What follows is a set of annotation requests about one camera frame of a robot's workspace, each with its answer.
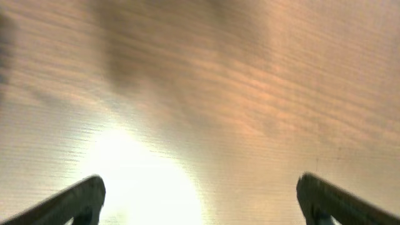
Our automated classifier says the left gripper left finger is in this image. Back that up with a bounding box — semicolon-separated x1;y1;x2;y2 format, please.
1;175;106;225

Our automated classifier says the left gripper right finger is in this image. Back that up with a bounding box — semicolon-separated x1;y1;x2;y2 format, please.
296;172;399;225

